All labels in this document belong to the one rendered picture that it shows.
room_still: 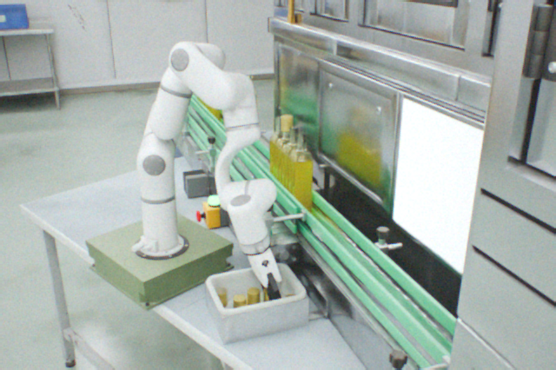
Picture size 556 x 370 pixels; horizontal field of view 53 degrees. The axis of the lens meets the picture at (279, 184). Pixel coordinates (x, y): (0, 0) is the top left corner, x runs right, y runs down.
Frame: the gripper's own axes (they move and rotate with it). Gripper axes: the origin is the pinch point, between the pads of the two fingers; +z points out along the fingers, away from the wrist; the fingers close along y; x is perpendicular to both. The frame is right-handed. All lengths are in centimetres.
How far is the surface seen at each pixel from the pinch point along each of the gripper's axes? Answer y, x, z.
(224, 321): -9.0, 14.4, -5.4
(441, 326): -41.2, -23.0, -7.1
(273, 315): -9.4, 3.1, -0.8
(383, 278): -19.2, -22.8, -4.9
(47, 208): 90, 53, -7
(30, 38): 610, 65, 5
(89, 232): 64, 41, -4
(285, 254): 8.8, -8.5, -2.4
